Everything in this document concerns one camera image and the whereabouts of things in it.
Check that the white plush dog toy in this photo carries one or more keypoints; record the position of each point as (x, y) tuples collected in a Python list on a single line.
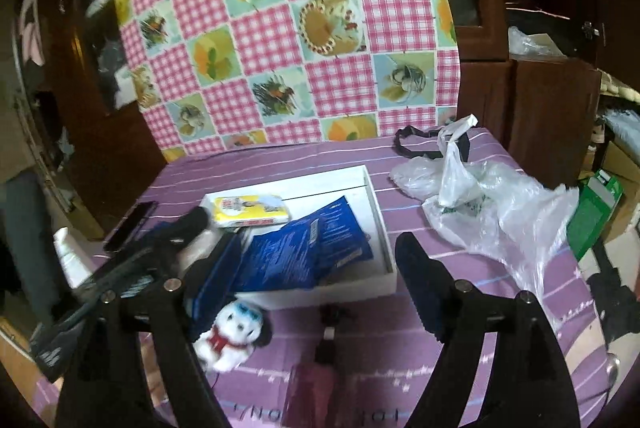
[(238, 330)]

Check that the black smartphone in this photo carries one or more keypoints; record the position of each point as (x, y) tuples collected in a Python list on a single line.
[(129, 227)]

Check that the pink checkered patchwork cloth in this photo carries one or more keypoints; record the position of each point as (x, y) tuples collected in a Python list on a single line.
[(216, 75)]

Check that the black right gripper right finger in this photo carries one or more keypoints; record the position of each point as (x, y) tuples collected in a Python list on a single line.
[(529, 383)]

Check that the purple pump bottle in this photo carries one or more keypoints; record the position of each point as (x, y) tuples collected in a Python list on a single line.
[(317, 394)]

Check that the blue plastic pouch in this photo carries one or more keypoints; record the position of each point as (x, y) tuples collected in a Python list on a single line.
[(300, 255)]

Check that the clear plastic bag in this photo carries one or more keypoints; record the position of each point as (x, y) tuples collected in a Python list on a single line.
[(487, 207)]

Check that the white paper roll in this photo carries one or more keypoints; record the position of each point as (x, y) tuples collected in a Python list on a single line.
[(77, 265)]

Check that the yellow tissue pack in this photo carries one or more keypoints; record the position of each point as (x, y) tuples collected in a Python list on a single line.
[(246, 211)]

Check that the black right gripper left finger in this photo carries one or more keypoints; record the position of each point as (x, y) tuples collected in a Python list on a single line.
[(105, 384)]

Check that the dark wooden cabinet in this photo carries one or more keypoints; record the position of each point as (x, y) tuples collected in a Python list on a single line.
[(531, 73)]

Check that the white shallow cardboard box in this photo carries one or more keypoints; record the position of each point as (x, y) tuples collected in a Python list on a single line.
[(302, 196)]

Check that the green cardboard box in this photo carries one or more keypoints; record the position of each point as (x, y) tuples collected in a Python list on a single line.
[(598, 198)]

